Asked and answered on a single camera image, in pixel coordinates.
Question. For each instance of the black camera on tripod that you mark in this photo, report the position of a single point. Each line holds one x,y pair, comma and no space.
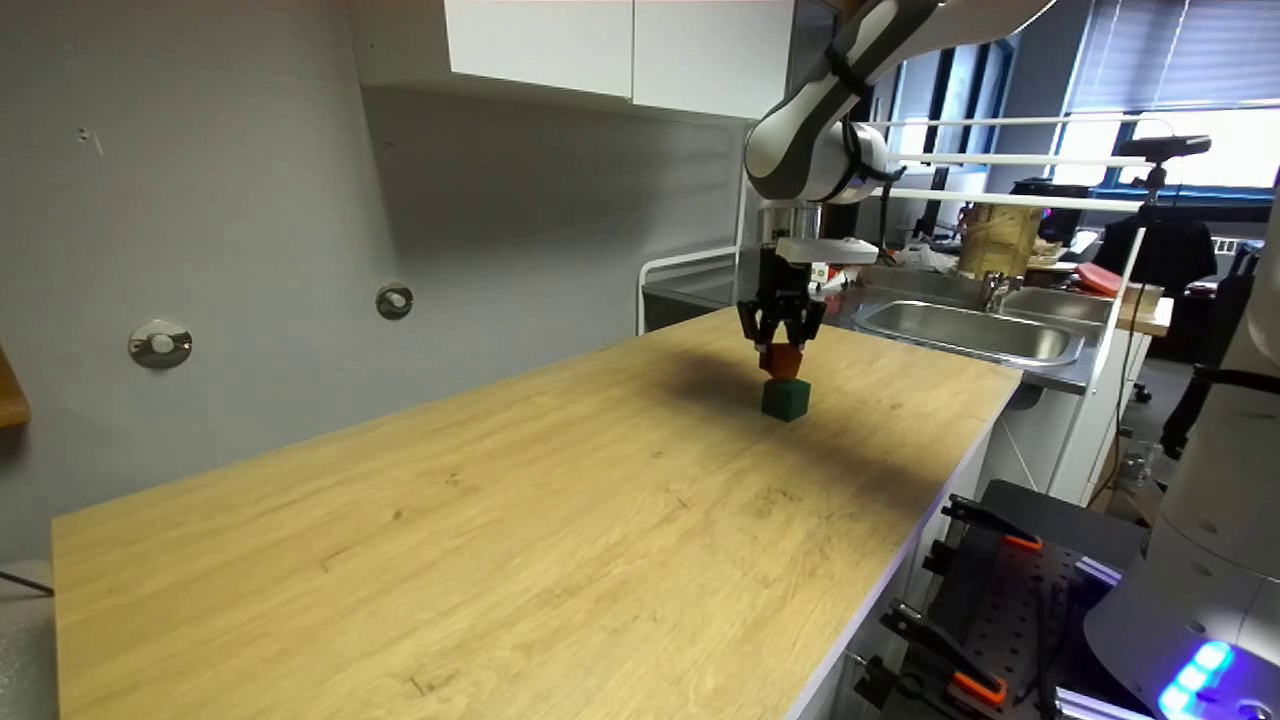
1157,144

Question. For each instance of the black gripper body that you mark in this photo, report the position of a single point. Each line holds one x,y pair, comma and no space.
787,282

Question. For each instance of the white robot control base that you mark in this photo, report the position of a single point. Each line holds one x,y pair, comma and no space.
1206,534

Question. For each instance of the round metal wall fitting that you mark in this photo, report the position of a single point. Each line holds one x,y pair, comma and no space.
161,340
394,302

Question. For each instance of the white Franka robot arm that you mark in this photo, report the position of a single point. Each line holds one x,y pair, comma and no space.
855,106

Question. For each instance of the green cube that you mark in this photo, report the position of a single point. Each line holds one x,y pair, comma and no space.
787,396

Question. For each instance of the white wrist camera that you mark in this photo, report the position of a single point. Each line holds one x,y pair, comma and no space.
826,277

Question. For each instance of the black orange bar clamp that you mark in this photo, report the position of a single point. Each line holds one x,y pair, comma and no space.
947,663
986,521

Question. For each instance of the orange cube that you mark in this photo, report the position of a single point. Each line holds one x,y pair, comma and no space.
787,359

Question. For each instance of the stainless steel sink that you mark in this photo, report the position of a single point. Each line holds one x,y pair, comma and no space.
964,328

